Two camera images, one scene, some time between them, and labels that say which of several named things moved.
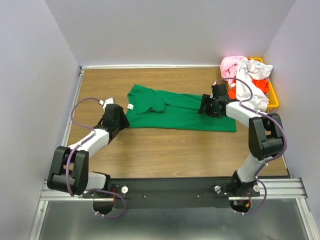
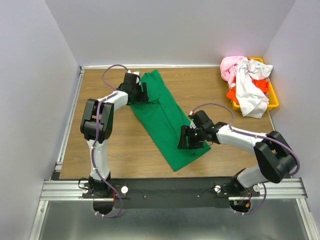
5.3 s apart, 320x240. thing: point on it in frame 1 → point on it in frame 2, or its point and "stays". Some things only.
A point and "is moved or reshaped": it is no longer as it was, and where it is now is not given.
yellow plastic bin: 273,102 stays
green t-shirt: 153,109 is moved or reshaped
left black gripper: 125,122 → 145,97
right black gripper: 205,99 → 186,131
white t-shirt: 248,69 stays
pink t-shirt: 227,67 stays
